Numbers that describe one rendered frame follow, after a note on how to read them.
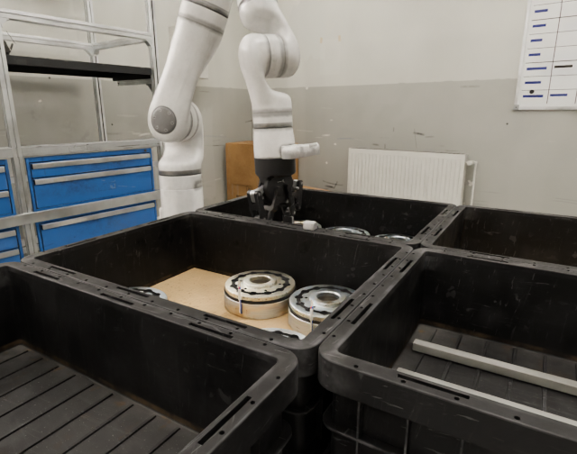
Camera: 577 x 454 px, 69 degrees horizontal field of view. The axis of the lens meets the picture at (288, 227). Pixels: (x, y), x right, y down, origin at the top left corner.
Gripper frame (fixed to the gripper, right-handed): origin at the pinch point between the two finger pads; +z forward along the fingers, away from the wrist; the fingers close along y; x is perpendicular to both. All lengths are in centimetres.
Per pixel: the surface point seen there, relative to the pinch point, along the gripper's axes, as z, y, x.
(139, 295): -5.4, 39.3, 15.1
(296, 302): 2.0, 20.0, 19.0
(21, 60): -51, -32, -178
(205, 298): 4.6, 22.0, 3.3
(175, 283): 4.3, 21.0, -4.9
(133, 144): -8, -84, -178
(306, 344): -4.7, 36.7, 32.7
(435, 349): 5.0, 16.4, 35.8
